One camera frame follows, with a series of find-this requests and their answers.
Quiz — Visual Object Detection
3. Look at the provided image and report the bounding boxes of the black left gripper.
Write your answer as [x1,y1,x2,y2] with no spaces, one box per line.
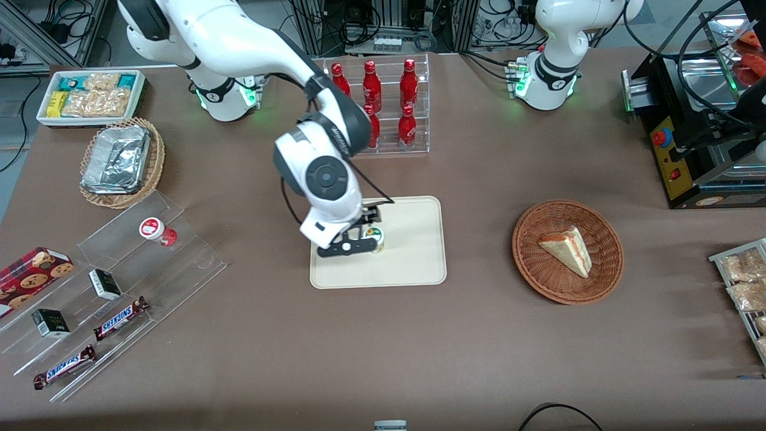
[670,75,766,163]

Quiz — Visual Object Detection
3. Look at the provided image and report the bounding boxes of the aluminium foil container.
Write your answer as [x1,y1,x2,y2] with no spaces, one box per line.
[81,125,151,195]

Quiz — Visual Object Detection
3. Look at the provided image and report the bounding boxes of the red gum bottle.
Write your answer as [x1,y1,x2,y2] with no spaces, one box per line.
[139,217,178,247]

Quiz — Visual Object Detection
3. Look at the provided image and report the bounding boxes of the white rectangular snack bin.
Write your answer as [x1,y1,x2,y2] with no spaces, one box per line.
[37,70,146,128]

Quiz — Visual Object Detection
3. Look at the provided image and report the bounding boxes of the black cable loop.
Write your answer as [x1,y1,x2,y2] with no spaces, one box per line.
[518,403,605,431]

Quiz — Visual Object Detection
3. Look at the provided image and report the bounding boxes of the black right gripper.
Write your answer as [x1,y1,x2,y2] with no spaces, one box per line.
[317,204,384,258]

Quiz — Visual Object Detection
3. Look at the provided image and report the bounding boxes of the light wicker basket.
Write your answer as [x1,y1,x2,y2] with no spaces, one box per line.
[80,117,166,210]

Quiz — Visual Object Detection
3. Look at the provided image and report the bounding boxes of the wrapped triangle sandwich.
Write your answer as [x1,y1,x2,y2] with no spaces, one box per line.
[537,226,593,279]

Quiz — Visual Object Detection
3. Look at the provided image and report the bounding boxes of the round brown wicker basket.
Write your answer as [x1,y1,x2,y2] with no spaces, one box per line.
[512,199,625,306]

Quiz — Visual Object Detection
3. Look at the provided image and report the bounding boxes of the clear acrylic bottle rack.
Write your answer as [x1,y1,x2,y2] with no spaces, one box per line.
[322,53,430,157]

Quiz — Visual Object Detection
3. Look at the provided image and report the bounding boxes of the clear peanut bag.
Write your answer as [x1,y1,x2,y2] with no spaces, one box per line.
[62,89,132,119]
[84,72,120,92]

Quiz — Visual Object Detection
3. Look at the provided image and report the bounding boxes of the small black box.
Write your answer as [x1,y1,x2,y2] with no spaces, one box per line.
[89,269,123,301]
[31,308,71,339]

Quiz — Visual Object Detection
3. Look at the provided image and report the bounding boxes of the beige plastic tray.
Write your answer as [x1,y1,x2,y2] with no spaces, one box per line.
[309,196,448,290]

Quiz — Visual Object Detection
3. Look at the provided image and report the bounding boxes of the red cola bottle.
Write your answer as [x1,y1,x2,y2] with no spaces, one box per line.
[363,60,382,113]
[331,62,352,98]
[398,105,418,149]
[400,58,419,111]
[365,104,381,149]

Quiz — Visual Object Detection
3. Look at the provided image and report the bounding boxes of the Snickers bar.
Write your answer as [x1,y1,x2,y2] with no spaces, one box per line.
[93,296,149,342]
[33,345,98,391]

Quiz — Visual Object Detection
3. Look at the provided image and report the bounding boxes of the tray of packaged snacks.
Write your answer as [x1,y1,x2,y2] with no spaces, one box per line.
[709,238,766,367]

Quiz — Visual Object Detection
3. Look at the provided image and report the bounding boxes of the black food warmer cabinet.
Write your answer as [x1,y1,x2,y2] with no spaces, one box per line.
[621,9,766,210]

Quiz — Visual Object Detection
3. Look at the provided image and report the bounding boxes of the red cookie box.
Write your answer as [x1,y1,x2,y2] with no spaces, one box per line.
[0,247,75,318]

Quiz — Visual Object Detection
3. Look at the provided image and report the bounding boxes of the clear acrylic tiered stand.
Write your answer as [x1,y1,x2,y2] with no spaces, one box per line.
[0,190,228,403]

